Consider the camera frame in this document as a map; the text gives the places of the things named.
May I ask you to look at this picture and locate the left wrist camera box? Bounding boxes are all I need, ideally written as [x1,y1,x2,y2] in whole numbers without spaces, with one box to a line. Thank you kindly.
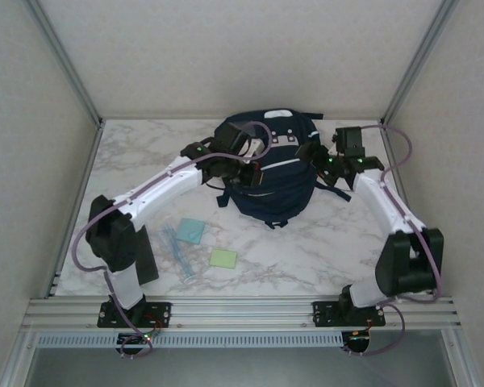
[219,122,266,159]

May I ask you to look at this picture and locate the aluminium front frame rail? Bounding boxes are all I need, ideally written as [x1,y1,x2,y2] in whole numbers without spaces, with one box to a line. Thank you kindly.
[22,297,463,332]

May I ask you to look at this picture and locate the black controller board with LEDs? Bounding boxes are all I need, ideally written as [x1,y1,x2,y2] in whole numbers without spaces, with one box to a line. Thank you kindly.
[346,329,374,348]
[116,331,162,348]

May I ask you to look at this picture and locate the teal sticky note pad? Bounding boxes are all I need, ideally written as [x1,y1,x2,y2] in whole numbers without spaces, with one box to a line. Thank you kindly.
[173,217,207,246]

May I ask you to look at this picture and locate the navy blue backpack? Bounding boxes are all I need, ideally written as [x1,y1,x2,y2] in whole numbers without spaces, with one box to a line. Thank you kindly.
[213,107,353,231]

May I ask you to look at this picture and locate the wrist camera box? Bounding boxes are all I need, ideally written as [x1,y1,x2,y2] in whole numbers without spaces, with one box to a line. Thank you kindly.
[219,122,266,159]
[332,126,366,157]

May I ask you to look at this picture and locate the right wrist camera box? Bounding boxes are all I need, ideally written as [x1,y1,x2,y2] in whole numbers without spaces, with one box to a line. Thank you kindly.
[332,126,366,157]

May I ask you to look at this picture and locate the clear plastic ruler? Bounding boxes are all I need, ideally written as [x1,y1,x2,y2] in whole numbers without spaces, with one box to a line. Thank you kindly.
[161,225,182,263]

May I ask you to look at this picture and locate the aluminium frame leg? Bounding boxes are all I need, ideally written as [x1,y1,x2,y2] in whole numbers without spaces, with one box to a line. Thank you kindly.
[443,330,484,387]
[0,334,40,387]

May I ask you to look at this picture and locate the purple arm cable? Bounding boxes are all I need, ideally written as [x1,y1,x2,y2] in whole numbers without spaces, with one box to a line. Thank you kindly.
[71,120,272,360]
[344,124,444,358]

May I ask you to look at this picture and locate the light green sticky note pad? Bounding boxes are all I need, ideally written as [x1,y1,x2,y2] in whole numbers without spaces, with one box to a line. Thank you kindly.
[208,248,239,269]

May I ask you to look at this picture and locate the black pencil case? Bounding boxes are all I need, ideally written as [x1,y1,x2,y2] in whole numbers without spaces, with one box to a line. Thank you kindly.
[133,225,160,285]

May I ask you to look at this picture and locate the clear plastic tube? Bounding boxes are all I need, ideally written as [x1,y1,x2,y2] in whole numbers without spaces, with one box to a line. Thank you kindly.
[168,235,198,284]

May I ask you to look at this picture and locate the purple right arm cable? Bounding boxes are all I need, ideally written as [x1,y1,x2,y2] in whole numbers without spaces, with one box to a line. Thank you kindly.
[344,124,444,358]

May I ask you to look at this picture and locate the aluminium frame post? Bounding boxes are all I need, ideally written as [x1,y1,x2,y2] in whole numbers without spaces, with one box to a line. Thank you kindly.
[23,0,106,127]
[378,0,461,128]

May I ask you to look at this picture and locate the grey slotted cable duct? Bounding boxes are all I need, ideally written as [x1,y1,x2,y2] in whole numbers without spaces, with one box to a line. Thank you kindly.
[35,332,344,347]

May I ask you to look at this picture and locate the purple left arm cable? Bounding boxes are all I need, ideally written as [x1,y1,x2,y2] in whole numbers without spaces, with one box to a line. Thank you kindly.
[71,120,272,360]

